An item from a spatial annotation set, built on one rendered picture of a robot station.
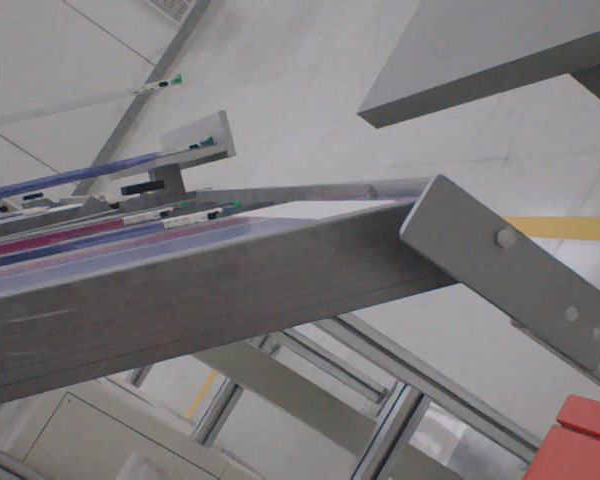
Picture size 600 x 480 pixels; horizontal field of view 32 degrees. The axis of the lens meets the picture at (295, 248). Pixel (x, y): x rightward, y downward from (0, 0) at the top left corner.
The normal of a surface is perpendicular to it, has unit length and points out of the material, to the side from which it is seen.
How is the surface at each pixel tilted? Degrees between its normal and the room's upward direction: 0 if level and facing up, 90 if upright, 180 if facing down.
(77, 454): 90
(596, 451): 0
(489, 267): 90
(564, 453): 0
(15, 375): 90
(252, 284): 90
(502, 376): 0
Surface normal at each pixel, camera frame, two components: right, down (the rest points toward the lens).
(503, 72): -0.49, 0.84
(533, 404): -0.79, -0.53
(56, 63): 0.33, 0.04
